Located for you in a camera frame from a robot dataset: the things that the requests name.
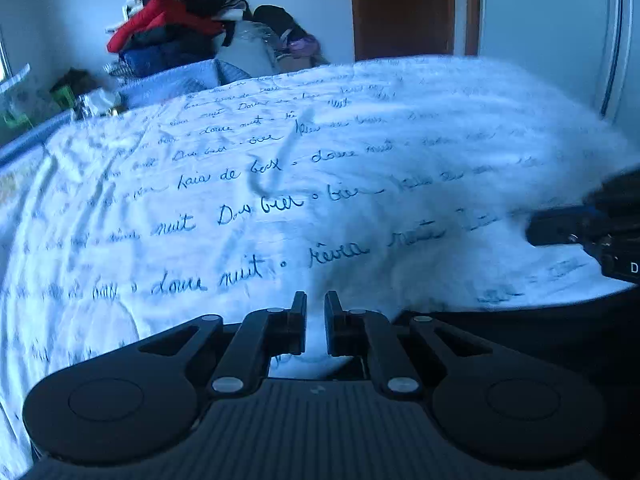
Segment white stuffed bag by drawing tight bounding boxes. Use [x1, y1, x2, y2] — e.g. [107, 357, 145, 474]
[217, 20, 282, 79]

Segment black bag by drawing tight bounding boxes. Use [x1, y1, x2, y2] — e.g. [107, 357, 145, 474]
[252, 5, 312, 47]

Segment white sliding door frame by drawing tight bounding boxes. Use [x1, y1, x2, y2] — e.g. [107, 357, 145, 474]
[594, 0, 632, 122]

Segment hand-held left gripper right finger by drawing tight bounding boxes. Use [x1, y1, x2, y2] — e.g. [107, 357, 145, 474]
[324, 290, 497, 401]

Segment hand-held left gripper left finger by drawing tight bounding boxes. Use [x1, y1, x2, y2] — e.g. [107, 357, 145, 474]
[135, 291, 307, 401]

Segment dark bag with green print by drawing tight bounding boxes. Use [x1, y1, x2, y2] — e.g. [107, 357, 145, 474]
[49, 67, 101, 108]

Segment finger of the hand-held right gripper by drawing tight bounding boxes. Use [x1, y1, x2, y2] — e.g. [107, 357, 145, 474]
[526, 204, 602, 248]

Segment white script-printed bedsheet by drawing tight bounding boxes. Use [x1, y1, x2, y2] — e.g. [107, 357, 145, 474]
[0, 55, 632, 480]

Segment black pants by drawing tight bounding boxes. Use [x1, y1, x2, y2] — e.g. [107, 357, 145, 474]
[390, 285, 640, 361]

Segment blue quilted blanket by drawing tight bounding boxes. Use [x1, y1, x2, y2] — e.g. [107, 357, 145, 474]
[0, 57, 266, 161]

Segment brown wooden door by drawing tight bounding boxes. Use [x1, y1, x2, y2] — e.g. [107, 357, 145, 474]
[349, 0, 482, 63]

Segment pile of clothes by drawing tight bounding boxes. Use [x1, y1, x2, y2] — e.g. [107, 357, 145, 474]
[106, 0, 253, 73]

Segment purple bundle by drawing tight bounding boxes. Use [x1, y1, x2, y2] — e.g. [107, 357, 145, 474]
[287, 35, 322, 59]

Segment white floral bag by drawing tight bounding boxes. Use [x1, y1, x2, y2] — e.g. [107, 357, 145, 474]
[0, 64, 37, 128]

